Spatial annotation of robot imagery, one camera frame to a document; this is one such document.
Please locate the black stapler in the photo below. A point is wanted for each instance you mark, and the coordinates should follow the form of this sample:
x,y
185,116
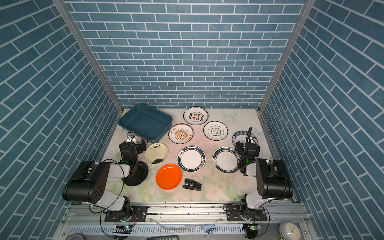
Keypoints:
x,y
192,185

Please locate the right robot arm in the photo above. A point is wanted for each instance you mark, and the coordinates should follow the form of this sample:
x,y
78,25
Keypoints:
x,y
272,178

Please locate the white plate red characters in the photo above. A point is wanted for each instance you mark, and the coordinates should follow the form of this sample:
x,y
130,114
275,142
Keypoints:
x,y
195,116

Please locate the aluminium front rail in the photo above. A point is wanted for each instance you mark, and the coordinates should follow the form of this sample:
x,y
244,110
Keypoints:
x,y
206,221

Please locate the white plate lettered green rim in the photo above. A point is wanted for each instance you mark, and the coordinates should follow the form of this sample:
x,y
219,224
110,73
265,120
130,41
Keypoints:
x,y
240,136

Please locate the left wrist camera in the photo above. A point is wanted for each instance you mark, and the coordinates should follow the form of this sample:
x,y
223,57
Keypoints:
x,y
132,137

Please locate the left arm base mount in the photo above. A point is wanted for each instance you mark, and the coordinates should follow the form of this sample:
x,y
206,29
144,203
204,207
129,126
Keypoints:
x,y
130,214

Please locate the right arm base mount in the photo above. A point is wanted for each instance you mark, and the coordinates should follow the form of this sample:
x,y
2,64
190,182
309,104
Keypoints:
x,y
235,213

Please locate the teal plastic bin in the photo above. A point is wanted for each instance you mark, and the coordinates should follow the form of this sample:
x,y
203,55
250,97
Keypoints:
x,y
146,122

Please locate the white plate orange sunburst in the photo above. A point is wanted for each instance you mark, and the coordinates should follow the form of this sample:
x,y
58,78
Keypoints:
x,y
180,133

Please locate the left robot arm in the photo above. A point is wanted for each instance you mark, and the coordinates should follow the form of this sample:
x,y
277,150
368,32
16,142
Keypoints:
x,y
88,182

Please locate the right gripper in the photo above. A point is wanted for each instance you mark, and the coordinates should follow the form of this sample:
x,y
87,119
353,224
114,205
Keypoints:
x,y
249,145

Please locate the white plate cloud emblem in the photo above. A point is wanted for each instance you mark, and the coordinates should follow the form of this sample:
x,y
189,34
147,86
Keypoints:
x,y
215,131

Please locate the cream yellow plate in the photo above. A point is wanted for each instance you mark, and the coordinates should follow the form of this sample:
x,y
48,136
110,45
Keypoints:
x,y
156,153

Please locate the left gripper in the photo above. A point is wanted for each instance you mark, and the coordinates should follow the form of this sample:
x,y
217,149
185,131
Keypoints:
x,y
130,145

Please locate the black plate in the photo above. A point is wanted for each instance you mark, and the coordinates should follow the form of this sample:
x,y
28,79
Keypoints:
x,y
137,175

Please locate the white wall clock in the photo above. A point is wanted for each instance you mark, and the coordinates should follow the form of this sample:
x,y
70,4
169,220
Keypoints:
x,y
290,231

